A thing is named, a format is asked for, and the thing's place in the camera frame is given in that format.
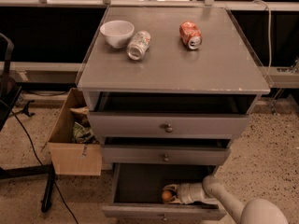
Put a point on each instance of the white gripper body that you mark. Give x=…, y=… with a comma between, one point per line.
x=188, y=193

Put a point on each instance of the orange fruit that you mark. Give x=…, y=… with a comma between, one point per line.
x=166, y=195

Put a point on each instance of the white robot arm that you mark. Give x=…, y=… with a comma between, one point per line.
x=210, y=190

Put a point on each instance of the grey bottom drawer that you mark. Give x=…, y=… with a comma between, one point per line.
x=137, y=192

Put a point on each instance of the grey drawer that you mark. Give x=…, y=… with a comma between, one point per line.
x=137, y=192
x=165, y=115
x=166, y=151

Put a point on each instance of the grey middle drawer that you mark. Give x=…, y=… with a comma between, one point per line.
x=166, y=151

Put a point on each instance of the grey top drawer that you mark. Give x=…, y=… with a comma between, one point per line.
x=165, y=115

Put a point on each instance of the grey drawer cabinet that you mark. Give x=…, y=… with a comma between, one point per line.
x=222, y=65

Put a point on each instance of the green snack bag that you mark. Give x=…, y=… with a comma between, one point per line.
x=82, y=135

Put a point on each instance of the cardboard box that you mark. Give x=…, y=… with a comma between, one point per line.
x=67, y=156

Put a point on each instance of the white green soda can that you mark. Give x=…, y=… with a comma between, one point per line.
x=138, y=45

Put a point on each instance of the orange soda can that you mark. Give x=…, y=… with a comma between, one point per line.
x=190, y=35

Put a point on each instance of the white ceramic bowl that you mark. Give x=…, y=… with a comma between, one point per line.
x=117, y=33

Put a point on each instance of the black stand with base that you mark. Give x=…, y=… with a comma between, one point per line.
x=10, y=92

